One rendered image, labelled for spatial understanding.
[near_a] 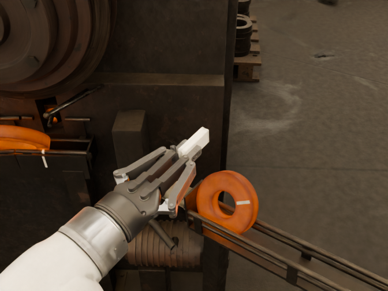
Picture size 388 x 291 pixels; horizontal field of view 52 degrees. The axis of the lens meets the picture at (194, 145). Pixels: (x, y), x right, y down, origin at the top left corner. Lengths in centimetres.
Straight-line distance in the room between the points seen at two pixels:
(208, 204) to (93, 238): 46
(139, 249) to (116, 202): 54
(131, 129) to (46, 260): 54
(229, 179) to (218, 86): 26
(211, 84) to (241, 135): 125
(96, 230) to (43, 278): 9
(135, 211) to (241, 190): 38
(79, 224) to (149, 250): 57
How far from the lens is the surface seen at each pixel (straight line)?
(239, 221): 92
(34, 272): 53
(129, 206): 57
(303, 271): 86
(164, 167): 65
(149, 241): 110
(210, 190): 94
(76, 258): 53
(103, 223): 55
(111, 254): 55
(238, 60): 270
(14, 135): 106
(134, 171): 65
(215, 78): 105
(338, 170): 217
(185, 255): 110
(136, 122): 102
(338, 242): 185
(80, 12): 86
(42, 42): 83
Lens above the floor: 141
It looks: 40 degrees down
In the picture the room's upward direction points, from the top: straight up
